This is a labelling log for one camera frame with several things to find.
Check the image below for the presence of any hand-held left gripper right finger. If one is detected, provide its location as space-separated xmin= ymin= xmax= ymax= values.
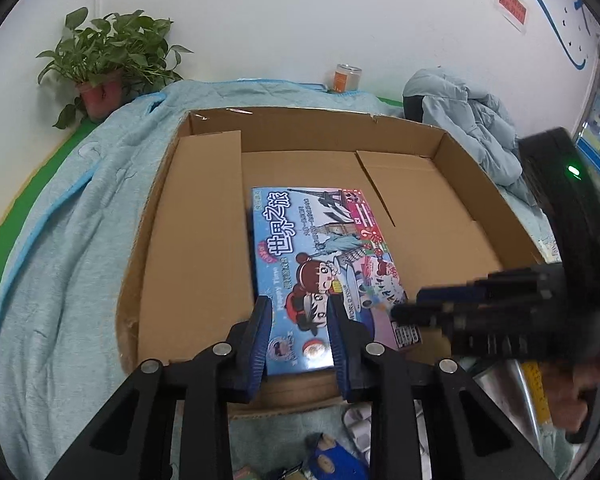
xmin=327 ymin=294 xmax=561 ymax=480

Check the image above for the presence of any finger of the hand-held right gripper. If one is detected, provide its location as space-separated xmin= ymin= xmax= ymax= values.
xmin=416 ymin=266 xmax=563 ymax=306
xmin=391 ymin=304 xmax=481 ymax=328

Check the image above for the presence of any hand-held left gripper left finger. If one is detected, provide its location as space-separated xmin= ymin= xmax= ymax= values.
xmin=45 ymin=296 xmax=274 ymax=480

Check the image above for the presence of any white folding phone stand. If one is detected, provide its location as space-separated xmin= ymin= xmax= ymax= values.
xmin=342 ymin=400 xmax=431 ymax=463

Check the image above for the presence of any yellow label jar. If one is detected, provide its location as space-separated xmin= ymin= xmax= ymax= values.
xmin=522 ymin=362 xmax=556 ymax=426

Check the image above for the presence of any grey metal cylinder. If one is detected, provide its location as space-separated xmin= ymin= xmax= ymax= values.
xmin=475 ymin=360 xmax=546 ymax=461

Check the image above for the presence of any colourful board game box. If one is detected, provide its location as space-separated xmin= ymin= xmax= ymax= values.
xmin=251 ymin=187 xmax=423 ymax=377

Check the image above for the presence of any brown cardboard box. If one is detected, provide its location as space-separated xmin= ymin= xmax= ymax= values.
xmin=116 ymin=107 xmax=563 ymax=418

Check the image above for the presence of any person's right hand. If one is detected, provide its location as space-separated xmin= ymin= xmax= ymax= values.
xmin=545 ymin=356 xmax=600 ymax=433

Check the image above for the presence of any blue toy with wooden pegs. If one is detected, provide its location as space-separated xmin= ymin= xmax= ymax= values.
xmin=304 ymin=434 xmax=372 ymax=480

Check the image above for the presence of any light blue padded jacket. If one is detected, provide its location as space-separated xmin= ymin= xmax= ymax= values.
xmin=402 ymin=66 xmax=553 ymax=206

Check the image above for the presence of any light blue blanket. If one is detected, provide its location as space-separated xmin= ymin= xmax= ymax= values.
xmin=0 ymin=79 xmax=596 ymax=480

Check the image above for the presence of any orange label can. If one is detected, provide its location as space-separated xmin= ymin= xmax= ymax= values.
xmin=328 ymin=63 xmax=362 ymax=95

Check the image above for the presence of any green mat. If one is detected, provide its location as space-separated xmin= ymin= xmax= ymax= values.
xmin=0 ymin=119 xmax=106 ymax=311

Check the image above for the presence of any potted green plant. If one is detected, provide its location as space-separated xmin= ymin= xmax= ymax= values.
xmin=36 ymin=7 xmax=193 ymax=131

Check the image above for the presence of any blue wall decal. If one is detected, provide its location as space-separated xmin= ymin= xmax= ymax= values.
xmin=500 ymin=0 xmax=600 ymax=71

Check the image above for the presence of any red wall sign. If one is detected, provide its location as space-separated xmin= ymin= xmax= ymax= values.
xmin=493 ymin=0 xmax=529 ymax=36

